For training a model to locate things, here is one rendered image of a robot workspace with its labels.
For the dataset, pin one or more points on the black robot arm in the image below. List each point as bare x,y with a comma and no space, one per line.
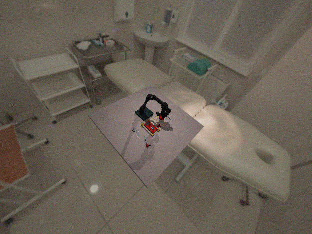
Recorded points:
164,105

